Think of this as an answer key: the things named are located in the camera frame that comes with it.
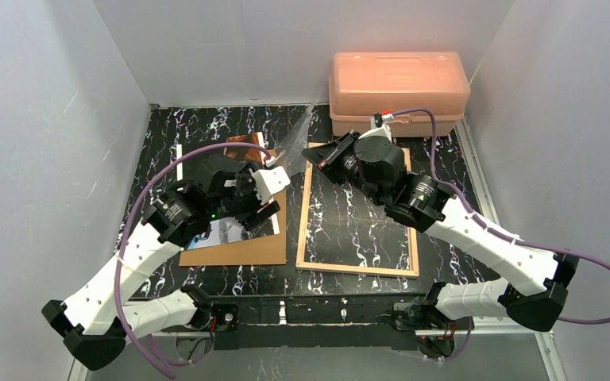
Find printed photo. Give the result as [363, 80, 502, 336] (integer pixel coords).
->
[176, 132, 280, 250]

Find clear acrylic sheet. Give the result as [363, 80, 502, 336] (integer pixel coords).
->
[275, 103, 333, 178]

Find brown backing board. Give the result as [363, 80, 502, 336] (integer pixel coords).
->
[178, 149, 288, 267]

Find picture frame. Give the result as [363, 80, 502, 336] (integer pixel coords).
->
[295, 164, 419, 278]

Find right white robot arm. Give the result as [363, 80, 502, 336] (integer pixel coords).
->
[302, 131, 578, 332]

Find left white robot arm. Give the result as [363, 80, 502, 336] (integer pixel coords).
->
[42, 154, 290, 371]

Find orange plastic storage box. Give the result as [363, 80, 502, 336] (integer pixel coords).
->
[328, 52, 470, 137]

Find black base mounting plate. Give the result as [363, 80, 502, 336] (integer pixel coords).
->
[160, 297, 474, 351]

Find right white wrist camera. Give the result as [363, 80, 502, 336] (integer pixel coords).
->
[365, 113, 394, 141]

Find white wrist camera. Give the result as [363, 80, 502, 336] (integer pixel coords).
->
[252, 166, 291, 205]
[365, 113, 394, 141]

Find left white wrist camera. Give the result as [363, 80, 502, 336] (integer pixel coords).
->
[252, 166, 291, 205]

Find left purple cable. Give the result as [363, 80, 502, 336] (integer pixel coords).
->
[114, 142, 280, 381]

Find purple cable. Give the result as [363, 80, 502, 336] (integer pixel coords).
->
[114, 142, 280, 381]
[386, 108, 610, 364]

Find aluminium rail frame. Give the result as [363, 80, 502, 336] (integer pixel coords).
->
[68, 117, 569, 381]

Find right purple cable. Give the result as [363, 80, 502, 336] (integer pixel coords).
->
[386, 108, 610, 364]

